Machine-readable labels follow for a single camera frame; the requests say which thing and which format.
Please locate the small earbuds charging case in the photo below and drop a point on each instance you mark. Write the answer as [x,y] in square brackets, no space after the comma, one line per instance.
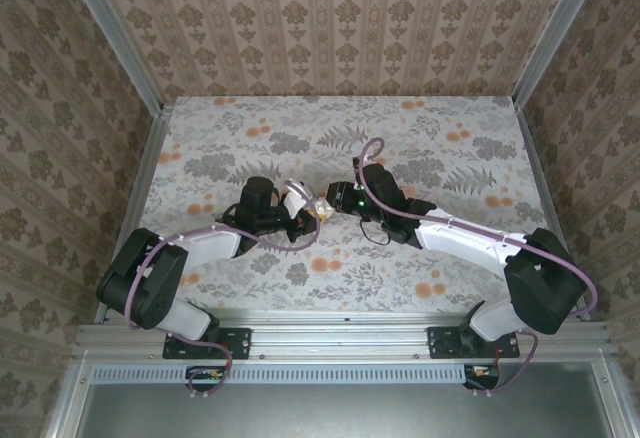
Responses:
[322,205]

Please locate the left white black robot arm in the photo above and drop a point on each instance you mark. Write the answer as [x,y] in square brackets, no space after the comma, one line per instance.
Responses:
[215,240]

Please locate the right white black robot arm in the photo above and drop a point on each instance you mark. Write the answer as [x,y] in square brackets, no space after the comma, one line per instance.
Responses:
[465,238]

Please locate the floral patterned tablecloth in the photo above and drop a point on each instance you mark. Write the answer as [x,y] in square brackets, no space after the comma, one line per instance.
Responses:
[350,278]

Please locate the small black circuit board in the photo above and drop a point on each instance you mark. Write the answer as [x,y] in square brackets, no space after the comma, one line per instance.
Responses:
[482,374]
[205,375]

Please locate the grey metal sheet panel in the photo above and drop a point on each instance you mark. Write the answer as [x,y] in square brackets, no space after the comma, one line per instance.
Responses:
[340,413]

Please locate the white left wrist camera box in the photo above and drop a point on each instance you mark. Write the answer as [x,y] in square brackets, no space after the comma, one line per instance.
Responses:
[295,203]

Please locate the aluminium table side rail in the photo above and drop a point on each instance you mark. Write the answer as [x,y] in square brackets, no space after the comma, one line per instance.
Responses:
[545,193]
[150,168]

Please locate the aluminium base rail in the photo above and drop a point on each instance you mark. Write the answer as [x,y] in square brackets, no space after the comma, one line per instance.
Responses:
[340,338]

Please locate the aluminium frame post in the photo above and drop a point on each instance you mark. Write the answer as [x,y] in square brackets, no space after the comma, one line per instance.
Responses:
[115,33]
[555,28]

